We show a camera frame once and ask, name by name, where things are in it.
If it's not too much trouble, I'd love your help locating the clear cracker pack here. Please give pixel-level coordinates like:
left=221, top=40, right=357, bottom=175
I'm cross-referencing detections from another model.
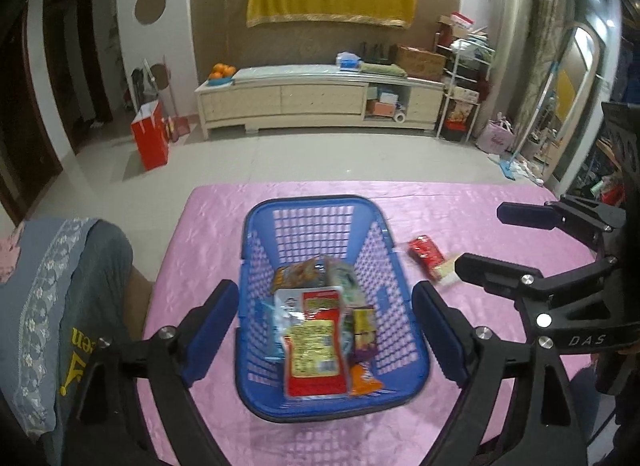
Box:
left=432, top=256, right=460, bottom=288

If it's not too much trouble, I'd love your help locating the blue egg yolk pastry bag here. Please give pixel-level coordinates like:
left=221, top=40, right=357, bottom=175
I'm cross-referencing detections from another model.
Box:
left=262, top=297, right=288, bottom=363

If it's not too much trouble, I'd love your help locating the small red snack pack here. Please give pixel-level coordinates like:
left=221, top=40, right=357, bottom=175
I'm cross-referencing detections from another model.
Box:
left=408, top=235, right=446, bottom=281

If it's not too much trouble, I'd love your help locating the purple yellow chips bag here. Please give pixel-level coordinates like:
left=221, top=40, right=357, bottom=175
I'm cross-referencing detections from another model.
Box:
left=349, top=304, right=378, bottom=363

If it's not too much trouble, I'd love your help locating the orange cone snack pack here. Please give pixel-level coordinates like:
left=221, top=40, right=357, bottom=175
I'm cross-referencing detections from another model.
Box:
left=349, top=362, right=384, bottom=397

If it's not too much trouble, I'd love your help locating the red silver snack pouch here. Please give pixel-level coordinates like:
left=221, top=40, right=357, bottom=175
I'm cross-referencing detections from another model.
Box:
left=274, top=287, right=348, bottom=400

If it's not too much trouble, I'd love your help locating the orange yellow snack bag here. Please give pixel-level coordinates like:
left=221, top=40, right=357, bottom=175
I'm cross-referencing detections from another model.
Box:
left=270, top=256, right=329, bottom=293

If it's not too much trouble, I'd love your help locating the pink tablecloth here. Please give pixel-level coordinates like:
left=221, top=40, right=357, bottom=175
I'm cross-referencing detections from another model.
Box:
left=145, top=182, right=594, bottom=465

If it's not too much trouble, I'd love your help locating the pink gift bag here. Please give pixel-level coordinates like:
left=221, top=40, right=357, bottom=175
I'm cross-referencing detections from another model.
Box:
left=475, top=112, right=514, bottom=156

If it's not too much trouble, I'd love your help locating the grey sofa with lace cover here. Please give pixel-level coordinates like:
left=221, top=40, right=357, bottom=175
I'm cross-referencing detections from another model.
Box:
left=1, top=218, right=134, bottom=441

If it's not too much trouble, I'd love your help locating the blue plastic basket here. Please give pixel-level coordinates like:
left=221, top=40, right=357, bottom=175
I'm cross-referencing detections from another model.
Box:
left=235, top=195, right=430, bottom=423

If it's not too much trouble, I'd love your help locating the arched floor mirror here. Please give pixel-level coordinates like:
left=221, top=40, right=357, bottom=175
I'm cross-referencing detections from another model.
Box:
left=542, top=22, right=601, bottom=183

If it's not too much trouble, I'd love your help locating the white metal shelf rack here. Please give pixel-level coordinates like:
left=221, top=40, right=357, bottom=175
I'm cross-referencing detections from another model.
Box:
left=435, top=33, right=496, bottom=142

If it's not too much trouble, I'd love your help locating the red paper bag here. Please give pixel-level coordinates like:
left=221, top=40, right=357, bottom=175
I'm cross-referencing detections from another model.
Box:
left=130, top=100, right=168, bottom=171

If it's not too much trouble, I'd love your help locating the cardboard box on cabinet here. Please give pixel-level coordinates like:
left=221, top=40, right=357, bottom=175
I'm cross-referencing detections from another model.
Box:
left=395, top=45, right=446, bottom=81

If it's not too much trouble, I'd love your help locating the standing air conditioner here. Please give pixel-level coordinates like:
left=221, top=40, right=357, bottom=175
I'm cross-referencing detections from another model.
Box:
left=473, top=0, right=533, bottom=135

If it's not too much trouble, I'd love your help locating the cream TV cabinet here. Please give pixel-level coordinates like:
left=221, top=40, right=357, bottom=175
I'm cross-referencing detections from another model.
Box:
left=194, top=65, right=444, bottom=135

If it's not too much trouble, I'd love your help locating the plate of oranges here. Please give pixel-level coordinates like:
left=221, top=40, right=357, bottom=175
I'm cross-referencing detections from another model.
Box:
left=206, top=62, right=236, bottom=86

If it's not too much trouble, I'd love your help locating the blue tissue pack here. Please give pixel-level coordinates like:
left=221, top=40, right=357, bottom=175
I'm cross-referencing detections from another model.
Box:
left=335, top=52, right=361, bottom=71

